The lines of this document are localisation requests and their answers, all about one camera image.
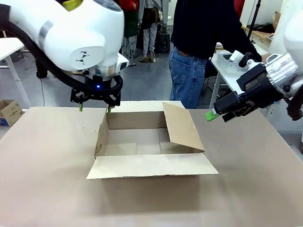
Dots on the black tripod stand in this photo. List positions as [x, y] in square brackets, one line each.
[255, 16]

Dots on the white perforated plastic basket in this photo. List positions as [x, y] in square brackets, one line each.
[227, 65]

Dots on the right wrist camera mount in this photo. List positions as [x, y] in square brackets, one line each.
[251, 78]

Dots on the white side table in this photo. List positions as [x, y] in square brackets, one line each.
[225, 75]

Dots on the black plastic crate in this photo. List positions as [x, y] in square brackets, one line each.
[163, 42]

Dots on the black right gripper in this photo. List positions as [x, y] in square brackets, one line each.
[267, 97]

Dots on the person's right hand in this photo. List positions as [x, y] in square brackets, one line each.
[265, 58]

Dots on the wooden desk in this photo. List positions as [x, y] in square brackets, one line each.
[262, 35]

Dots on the person in dark sweater jeans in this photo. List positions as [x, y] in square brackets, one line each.
[196, 30]

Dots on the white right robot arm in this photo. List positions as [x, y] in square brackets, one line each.
[293, 35]

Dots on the black bag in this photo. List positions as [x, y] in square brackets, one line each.
[264, 28]

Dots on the small cardboard box blue print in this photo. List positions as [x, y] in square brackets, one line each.
[9, 111]

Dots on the large brown cardboard box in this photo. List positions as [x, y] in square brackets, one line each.
[146, 165]

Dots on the red hanging garment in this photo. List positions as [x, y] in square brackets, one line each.
[239, 9]

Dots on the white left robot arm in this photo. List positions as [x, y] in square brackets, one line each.
[71, 30]

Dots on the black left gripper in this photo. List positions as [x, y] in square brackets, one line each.
[99, 87]

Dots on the person's right forearm dark sleeve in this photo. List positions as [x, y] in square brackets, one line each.
[248, 46]

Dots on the white table with white legs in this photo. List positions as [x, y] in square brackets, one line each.
[9, 47]

